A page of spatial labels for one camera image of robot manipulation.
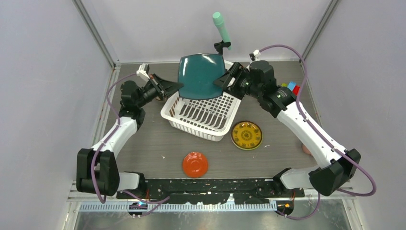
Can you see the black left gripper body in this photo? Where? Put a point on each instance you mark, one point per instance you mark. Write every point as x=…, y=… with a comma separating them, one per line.
x=150, y=92

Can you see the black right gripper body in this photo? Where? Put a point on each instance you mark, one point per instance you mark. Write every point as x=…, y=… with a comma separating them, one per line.
x=242, y=85

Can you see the teal square plate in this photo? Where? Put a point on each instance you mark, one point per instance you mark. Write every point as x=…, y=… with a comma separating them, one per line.
x=197, y=73

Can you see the yellow patterned plate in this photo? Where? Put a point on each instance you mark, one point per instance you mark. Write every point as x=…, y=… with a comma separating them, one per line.
x=246, y=135

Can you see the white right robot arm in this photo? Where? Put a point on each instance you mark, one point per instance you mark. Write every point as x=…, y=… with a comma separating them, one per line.
x=334, y=167

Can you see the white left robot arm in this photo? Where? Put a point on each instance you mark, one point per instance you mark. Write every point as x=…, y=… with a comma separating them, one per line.
x=97, y=170

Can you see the white plastic dish rack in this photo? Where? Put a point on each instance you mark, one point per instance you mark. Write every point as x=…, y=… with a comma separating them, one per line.
x=208, y=119

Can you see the colourful toy blocks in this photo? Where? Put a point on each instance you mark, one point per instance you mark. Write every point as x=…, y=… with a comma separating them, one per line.
x=292, y=86

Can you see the green microphone on stand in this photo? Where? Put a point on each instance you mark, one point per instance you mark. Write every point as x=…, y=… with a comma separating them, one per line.
x=219, y=23

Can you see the orange red bowl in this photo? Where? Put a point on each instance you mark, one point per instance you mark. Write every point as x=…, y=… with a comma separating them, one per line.
x=195, y=165

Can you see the cream pink cup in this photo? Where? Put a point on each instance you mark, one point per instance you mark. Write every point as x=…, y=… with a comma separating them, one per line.
x=306, y=150

